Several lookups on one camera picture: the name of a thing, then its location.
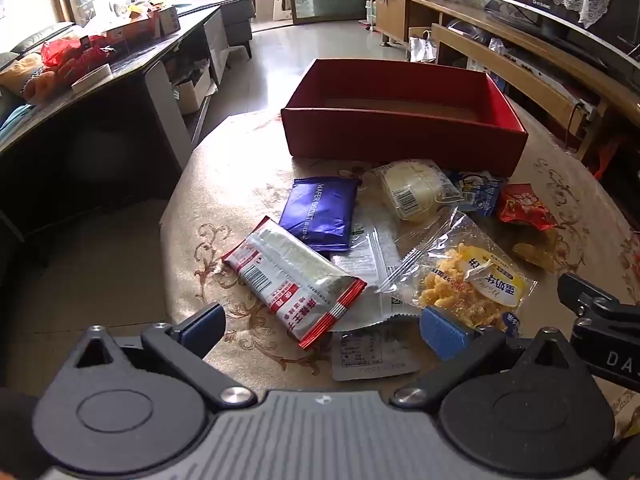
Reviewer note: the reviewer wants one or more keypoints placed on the blue wafer packet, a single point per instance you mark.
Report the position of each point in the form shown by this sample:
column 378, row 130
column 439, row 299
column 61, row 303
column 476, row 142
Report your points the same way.
column 320, row 210

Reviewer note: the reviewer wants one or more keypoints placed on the red orange bag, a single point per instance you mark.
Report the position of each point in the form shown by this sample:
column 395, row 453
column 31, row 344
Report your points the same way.
column 607, row 157

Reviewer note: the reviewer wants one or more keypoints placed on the wooden television cabinet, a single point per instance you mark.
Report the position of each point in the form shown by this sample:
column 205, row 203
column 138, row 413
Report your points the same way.
column 540, row 80

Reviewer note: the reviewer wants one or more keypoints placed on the flat screen television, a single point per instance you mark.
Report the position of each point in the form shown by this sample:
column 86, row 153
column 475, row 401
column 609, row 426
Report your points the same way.
column 575, row 5

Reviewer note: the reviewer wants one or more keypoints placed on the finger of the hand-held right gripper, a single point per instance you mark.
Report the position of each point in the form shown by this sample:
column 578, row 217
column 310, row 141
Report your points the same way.
column 580, row 292

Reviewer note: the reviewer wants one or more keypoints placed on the white open storage box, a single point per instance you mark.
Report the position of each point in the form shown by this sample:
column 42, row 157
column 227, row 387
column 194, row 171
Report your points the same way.
column 192, row 92

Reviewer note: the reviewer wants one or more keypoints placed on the blue white small packet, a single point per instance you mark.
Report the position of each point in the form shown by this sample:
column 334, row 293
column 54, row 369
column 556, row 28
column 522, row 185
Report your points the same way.
column 480, row 192

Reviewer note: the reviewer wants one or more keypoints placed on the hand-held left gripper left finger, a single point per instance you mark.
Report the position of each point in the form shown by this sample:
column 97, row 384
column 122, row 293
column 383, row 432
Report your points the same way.
column 205, row 325

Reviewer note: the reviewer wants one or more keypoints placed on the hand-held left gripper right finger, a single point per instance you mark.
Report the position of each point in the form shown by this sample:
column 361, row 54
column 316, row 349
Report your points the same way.
column 445, row 332

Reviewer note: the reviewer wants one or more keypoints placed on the gold snack packet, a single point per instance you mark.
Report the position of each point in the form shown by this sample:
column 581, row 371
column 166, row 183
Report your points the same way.
column 535, row 255

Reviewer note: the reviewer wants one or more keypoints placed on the green white snack packet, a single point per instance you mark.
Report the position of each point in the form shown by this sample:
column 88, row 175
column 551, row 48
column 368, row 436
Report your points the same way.
column 370, row 355

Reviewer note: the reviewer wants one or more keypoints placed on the red plastic bag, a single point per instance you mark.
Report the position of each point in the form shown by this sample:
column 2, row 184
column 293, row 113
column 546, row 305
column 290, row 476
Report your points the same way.
column 65, row 52

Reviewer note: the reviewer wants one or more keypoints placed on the cardboard box of goods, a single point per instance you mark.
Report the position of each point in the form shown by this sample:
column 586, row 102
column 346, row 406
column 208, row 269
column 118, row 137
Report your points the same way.
column 145, row 22

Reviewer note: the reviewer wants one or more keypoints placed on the red cardboard box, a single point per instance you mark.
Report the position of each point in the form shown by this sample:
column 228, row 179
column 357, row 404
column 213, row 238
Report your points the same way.
column 400, row 135

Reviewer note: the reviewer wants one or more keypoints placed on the red white striped bread packet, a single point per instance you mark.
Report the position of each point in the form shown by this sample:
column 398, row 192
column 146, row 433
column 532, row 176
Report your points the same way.
column 290, row 280

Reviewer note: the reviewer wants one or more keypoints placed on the clear bag of yellow snacks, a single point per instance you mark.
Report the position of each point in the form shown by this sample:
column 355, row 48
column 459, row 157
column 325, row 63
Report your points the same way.
column 460, row 275

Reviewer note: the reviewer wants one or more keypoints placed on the silver snack packet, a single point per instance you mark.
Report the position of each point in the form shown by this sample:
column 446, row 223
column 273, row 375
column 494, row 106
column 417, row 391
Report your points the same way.
column 365, row 260

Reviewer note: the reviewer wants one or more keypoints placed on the clear white bun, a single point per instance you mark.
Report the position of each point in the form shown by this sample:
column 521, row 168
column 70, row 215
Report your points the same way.
column 415, row 187

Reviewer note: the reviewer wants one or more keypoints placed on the red snack packet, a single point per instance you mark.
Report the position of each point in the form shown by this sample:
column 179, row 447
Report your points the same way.
column 525, row 207

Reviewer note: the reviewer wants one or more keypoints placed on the yellow cushion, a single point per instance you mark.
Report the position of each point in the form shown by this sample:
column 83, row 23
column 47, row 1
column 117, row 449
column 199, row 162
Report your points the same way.
column 25, row 75

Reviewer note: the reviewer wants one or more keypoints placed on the white paper bag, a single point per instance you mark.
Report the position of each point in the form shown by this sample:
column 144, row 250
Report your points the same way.
column 422, row 47

